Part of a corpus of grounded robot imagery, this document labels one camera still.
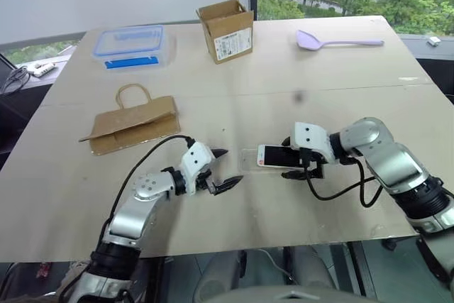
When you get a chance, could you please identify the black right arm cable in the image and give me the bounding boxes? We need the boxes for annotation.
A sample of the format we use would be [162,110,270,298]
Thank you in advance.
[303,155,384,209]

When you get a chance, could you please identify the clear container with blue lid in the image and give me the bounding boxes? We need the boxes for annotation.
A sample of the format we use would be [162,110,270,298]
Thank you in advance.
[92,24,172,71]

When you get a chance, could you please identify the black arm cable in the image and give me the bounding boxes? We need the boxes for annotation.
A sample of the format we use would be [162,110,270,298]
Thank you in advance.
[95,135,196,247]
[303,155,384,209]

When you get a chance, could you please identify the brown paper bag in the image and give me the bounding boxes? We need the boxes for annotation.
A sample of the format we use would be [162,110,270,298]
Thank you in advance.
[78,83,182,157]

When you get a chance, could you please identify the grey cable bundle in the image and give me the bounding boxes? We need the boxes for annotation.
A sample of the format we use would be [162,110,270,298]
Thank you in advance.
[0,66,32,97]

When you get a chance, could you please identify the clear plastic phone case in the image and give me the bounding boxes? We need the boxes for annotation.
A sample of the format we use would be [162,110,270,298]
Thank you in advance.
[241,148,285,177]

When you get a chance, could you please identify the grey rounded shape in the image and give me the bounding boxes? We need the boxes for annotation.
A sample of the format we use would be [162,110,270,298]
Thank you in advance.
[289,245,342,293]
[195,248,246,303]

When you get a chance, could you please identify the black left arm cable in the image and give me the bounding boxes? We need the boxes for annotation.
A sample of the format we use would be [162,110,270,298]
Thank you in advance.
[95,135,196,247]

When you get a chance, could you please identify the white smartphone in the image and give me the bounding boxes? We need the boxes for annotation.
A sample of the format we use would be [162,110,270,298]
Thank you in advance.
[256,144,306,170]

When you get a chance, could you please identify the red patterned item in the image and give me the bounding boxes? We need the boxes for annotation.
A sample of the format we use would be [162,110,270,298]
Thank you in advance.
[34,261,54,279]

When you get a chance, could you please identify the white power strip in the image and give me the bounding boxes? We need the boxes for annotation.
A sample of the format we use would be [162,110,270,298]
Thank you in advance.
[27,62,57,78]

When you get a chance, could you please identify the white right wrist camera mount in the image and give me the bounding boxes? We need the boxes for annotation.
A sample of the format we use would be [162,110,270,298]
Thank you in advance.
[289,121,336,165]

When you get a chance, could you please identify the open cardboard box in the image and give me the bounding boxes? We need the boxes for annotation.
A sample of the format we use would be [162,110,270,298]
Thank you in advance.
[195,0,255,65]

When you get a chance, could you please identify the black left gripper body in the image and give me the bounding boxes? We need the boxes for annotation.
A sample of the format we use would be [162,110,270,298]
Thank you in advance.
[194,167,218,197]

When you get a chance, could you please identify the thin white cable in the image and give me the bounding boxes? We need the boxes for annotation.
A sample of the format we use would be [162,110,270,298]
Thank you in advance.
[254,248,299,283]

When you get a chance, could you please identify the black left gripper long-looking finger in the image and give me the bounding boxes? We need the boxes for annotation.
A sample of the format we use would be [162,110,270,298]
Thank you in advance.
[212,175,245,196]

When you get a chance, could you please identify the lilac plastic spoon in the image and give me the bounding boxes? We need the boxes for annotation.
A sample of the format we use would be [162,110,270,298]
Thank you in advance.
[295,29,385,52]

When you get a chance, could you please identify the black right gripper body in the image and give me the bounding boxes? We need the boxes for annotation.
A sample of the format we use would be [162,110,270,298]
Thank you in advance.
[297,146,326,181]

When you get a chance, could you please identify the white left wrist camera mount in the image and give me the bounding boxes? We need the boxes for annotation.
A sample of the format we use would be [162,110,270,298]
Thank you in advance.
[179,142,216,197]

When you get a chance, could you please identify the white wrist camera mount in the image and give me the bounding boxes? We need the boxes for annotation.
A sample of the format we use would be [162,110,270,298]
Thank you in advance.
[289,121,336,165]
[179,142,216,197]

